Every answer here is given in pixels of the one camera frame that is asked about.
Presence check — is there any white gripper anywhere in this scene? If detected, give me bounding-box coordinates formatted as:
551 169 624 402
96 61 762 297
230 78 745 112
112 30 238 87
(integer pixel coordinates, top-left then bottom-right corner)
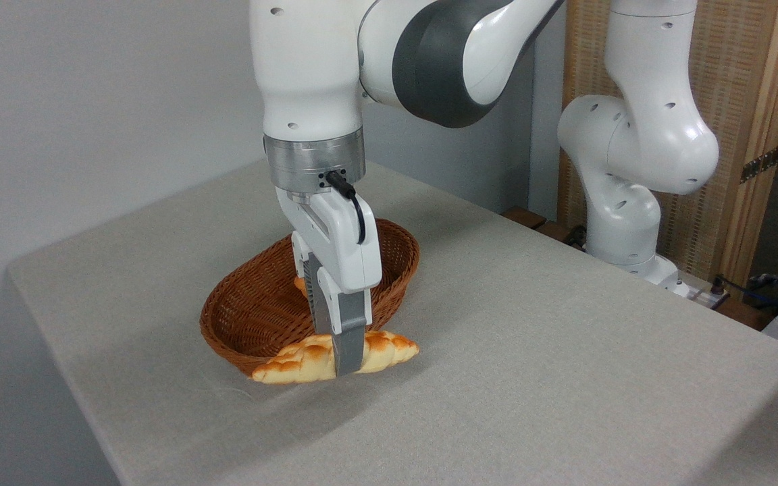
274 187 384 377

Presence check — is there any long braided bread loaf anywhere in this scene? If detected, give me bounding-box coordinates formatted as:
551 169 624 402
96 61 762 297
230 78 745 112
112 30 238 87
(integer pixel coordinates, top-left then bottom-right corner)
251 329 421 385

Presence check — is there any brown wicker oval basket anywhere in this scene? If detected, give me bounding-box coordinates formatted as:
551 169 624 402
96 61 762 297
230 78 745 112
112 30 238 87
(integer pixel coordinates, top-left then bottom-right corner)
200 217 421 377

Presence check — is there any grey tablecloth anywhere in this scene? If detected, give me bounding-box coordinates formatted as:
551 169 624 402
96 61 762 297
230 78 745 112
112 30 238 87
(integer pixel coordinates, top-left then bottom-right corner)
5 159 778 486

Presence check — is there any metal screen hinge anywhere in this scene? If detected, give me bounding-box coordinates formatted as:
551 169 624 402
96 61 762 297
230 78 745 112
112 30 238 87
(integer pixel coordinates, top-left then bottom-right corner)
740 145 778 184

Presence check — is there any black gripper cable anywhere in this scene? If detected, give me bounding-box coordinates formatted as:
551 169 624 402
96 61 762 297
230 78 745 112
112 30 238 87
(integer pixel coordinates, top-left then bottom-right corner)
325 170 367 246

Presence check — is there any black power cable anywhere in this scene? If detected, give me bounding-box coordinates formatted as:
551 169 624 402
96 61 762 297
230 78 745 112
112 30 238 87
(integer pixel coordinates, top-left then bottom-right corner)
709 275 778 313

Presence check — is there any blue cable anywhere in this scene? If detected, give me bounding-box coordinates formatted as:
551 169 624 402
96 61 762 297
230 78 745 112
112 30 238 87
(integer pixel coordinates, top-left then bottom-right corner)
746 273 778 319

